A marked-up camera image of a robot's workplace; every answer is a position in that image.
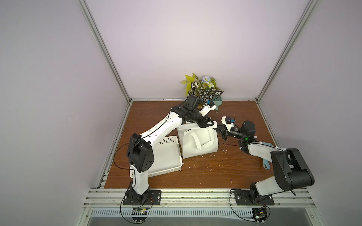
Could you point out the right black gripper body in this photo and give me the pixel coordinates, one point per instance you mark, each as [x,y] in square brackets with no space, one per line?
[226,132]

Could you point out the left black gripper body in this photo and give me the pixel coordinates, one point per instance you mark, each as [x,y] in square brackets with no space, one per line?
[201,121]

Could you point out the white insulated delivery bag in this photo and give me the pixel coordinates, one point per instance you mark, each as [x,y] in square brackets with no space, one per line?
[197,141]

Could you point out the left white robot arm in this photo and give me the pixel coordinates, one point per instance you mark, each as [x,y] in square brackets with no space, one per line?
[177,115]

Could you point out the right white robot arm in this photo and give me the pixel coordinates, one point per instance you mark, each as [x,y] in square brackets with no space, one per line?
[290,170]

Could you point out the green small scoop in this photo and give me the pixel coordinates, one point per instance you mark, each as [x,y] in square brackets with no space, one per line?
[218,102]

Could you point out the artificial potted plant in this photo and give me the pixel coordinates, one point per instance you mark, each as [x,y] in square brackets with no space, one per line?
[204,88]

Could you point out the white perforated plastic tray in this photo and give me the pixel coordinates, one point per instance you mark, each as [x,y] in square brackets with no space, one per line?
[164,158]

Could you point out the right connector board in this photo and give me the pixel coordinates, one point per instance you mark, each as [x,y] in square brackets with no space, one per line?
[259,215]

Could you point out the connector board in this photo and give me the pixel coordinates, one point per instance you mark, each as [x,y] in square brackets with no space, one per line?
[259,215]
[139,215]

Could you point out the left connector board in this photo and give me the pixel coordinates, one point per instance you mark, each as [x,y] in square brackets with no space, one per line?
[139,215]

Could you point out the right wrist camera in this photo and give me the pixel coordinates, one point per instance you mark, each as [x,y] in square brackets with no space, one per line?
[228,122]

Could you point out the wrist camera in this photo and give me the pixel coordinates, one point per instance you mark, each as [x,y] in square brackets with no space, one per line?
[228,122]
[209,106]

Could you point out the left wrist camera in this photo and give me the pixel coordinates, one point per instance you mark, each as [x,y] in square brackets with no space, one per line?
[209,106]

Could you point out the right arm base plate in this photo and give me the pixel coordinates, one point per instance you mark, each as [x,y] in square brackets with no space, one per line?
[249,198]

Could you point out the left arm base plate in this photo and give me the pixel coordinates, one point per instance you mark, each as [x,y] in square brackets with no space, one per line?
[150,197]

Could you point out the aluminium front rail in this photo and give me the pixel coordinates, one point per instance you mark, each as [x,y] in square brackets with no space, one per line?
[213,198]

